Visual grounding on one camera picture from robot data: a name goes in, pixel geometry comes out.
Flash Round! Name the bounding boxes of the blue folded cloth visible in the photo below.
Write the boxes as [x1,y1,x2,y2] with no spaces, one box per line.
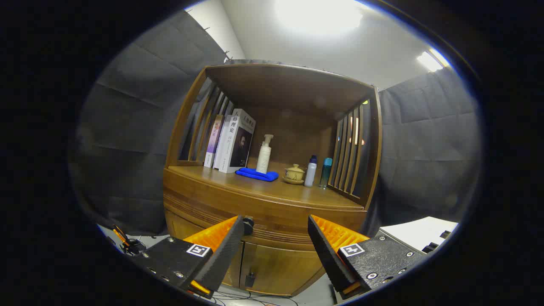
[235,167,279,182]

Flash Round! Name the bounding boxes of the beige lidded tea bowl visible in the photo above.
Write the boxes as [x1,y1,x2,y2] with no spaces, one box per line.
[284,164,306,181]

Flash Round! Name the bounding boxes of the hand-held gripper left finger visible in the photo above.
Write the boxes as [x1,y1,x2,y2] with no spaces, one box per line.
[130,215,246,299]

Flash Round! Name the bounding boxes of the white bottle with blue cap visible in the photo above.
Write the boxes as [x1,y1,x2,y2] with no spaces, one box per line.
[304,155,317,187]

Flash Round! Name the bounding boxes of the white book with portrait cover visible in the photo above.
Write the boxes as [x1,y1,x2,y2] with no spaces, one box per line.
[219,108,256,174]

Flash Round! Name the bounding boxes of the wooden drawer with black knob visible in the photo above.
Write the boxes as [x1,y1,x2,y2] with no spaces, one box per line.
[164,183,367,251]

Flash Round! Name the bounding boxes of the black floor cables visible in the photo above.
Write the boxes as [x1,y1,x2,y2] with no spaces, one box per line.
[212,289,298,306]

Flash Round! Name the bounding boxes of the purple book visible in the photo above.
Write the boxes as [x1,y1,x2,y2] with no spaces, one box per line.
[204,115,224,168]

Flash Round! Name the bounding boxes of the orange black tool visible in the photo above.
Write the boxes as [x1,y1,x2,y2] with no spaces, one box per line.
[111,224,147,255]

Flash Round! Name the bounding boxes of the thin white book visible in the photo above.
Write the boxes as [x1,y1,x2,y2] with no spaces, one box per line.
[212,115,234,170]

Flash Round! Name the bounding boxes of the wooden countertop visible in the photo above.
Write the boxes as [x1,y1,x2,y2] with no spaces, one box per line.
[168,159,365,210]

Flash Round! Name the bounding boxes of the wooden cabinet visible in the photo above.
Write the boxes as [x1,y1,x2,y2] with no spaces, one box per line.
[163,63,383,297]

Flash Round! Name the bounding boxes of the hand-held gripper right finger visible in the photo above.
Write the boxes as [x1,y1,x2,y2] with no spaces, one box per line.
[307,214,428,300]

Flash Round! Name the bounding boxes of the black backdrop cloth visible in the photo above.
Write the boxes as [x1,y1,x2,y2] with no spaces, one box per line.
[70,11,245,236]
[365,66,483,238]

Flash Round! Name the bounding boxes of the white pump bottle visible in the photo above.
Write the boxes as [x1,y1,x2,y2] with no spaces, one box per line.
[256,134,274,174]

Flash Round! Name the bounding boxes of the white grey appliance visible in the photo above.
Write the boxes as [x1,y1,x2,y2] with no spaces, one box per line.
[378,217,459,255]

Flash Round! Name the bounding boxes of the teal bottle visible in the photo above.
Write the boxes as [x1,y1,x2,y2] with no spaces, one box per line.
[319,158,333,189]

